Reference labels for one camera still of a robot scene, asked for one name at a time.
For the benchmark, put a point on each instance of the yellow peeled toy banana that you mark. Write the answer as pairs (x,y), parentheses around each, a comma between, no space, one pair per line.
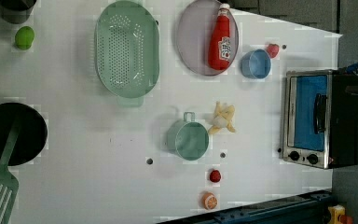
(222,118)

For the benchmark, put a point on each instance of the silver black toaster oven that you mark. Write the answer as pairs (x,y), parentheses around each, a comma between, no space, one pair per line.
(320,120)

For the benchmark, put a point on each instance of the red toy strawberry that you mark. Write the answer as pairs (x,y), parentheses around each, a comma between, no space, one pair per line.
(273,50)

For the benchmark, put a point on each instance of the blue cup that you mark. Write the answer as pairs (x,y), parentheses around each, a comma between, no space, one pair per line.
(255,64)

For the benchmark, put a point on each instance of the yellow orange toy object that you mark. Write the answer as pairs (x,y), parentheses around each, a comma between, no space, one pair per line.
(338,215)

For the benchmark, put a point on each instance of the red ketchup bottle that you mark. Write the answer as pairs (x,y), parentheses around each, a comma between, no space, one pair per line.
(220,47)

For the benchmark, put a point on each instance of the grey round plate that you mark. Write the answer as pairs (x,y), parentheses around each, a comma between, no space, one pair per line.
(194,32)

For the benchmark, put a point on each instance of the small red toy tomato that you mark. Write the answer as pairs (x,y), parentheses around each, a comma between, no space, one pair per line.
(215,176)

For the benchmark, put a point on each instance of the orange slice toy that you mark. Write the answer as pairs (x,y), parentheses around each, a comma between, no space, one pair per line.
(209,201)

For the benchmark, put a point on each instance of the green oval colander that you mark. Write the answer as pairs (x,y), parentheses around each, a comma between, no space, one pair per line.
(126,40)

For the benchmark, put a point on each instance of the green toy lime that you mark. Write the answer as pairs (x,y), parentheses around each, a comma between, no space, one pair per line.
(24,38)

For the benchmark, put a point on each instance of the black round pan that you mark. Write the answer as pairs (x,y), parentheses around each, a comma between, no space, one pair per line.
(32,137)

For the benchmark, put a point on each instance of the green slotted spatula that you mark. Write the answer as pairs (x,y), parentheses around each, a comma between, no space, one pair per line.
(9,184)

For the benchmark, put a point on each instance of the blue metal frame rail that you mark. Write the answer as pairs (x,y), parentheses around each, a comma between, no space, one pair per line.
(307,208)

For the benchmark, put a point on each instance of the green mug with handle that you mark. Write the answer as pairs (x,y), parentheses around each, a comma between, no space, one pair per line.
(187,138)

